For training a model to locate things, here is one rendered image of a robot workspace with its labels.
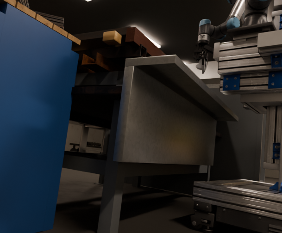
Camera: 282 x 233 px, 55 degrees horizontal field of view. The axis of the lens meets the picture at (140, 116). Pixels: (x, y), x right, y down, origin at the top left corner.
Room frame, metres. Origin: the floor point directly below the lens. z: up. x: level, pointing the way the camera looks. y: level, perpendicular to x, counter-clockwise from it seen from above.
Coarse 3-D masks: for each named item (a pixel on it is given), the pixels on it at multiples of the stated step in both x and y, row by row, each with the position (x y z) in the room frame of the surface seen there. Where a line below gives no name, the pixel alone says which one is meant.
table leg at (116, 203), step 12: (108, 144) 1.12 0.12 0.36; (108, 156) 1.12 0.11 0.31; (108, 168) 1.11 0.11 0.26; (120, 168) 1.11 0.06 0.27; (108, 180) 1.11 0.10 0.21; (120, 180) 1.12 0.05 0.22; (108, 192) 1.11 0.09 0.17; (120, 192) 1.13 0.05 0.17; (108, 204) 1.10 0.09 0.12; (120, 204) 1.14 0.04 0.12; (108, 216) 1.10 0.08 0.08; (108, 228) 1.10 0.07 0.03
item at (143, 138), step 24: (144, 96) 1.04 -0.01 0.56; (168, 96) 1.23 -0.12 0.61; (120, 120) 0.96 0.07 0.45; (144, 120) 1.06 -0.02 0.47; (168, 120) 1.26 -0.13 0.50; (192, 120) 1.56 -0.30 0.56; (120, 144) 0.95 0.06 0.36; (144, 144) 1.08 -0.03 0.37; (168, 144) 1.28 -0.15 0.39; (192, 144) 1.60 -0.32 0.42
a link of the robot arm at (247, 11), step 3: (246, 0) 1.36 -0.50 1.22; (246, 3) 1.34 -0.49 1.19; (246, 6) 1.35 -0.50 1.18; (249, 6) 1.32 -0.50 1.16; (267, 6) 1.30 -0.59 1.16; (246, 9) 1.36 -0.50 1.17; (249, 9) 1.34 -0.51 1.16; (252, 9) 1.32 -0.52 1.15; (255, 9) 1.31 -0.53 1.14; (258, 9) 1.30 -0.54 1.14; (261, 9) 1.30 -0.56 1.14; (264, 9) 1.31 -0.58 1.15; (267, 9) 1.33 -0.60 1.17; (246, 12) 1.36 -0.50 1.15; (249, 12) 1.34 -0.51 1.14; (267, 12) 1.34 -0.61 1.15; (267, 15) 1.34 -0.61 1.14
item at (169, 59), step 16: (128, 64) 0.96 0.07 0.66; (144, 64) 0.92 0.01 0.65; (160, 64) 0.98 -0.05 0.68; (176, 64) 0.88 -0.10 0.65; (160, 80) 1.21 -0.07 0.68; (176, 80) 1.17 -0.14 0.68; (192, 80) 1.14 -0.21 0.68; (192, 96) 1.45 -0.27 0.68; (208, 96) 1.41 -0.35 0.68; (208, 112) 1.91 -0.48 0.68; (224, 112) 1.84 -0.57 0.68
